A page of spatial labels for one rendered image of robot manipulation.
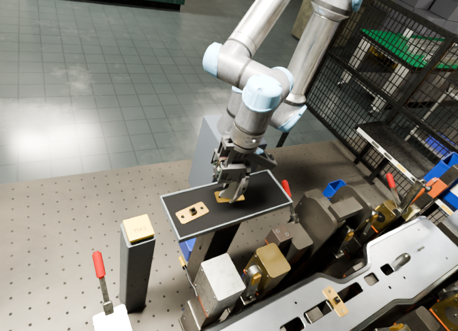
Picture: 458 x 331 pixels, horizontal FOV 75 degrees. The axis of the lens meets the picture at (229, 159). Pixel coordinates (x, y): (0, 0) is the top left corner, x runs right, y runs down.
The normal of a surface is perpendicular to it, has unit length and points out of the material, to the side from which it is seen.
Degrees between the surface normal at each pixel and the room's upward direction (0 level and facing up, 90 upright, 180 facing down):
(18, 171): 0
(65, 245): 0
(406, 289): 0
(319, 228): 90
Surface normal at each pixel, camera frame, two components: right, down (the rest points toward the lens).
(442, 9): -0.89, 0.11
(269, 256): 0.25, -0.70
